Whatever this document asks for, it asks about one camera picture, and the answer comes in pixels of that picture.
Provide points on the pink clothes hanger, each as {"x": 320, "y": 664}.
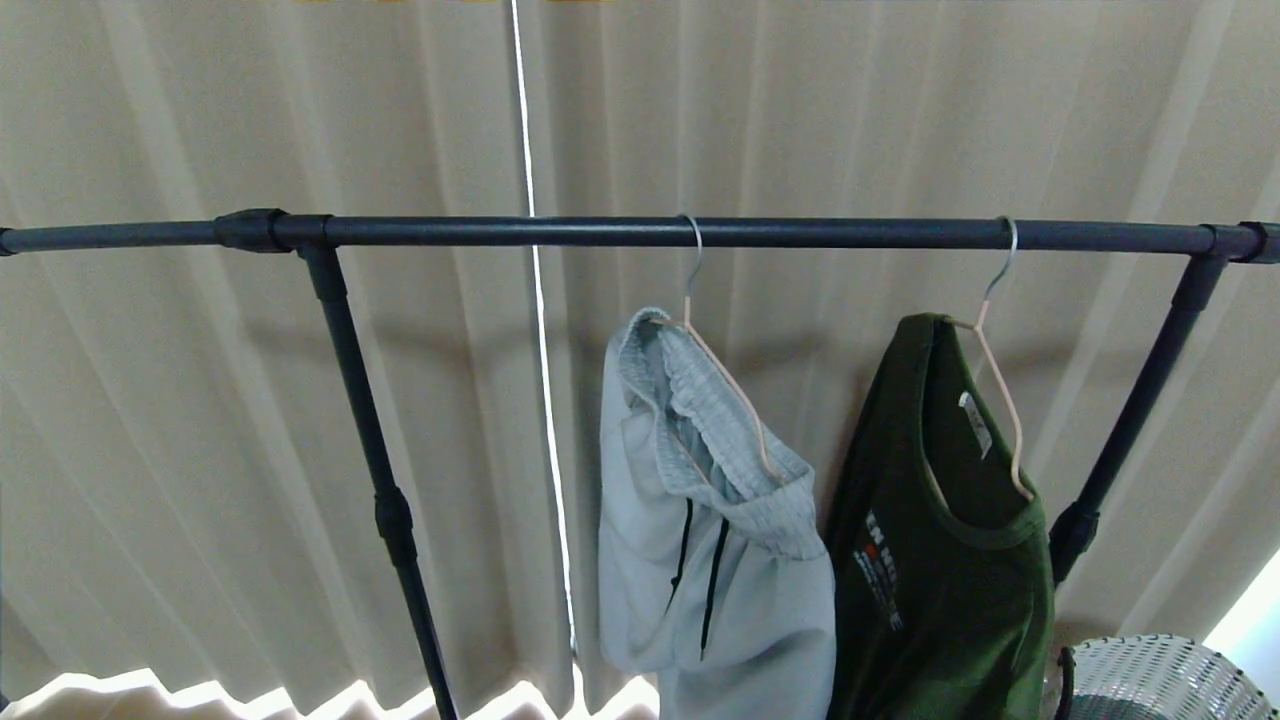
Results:
{"x": 692, "y": 260}
{"x": 1005, "y": 265}

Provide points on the pale grey shorts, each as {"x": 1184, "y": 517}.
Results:
{"x": 720, "y": 600}

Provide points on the green garment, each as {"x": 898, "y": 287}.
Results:
{"x": 940, "y": 600}

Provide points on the black clothes rack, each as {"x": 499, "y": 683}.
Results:
{"x": 500, "y": 232}

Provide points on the white laundry basket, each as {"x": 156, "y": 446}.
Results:
{"x": 1160, "y": 685}

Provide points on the beige curtain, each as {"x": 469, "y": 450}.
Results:
{"x": 200, "y": 450}

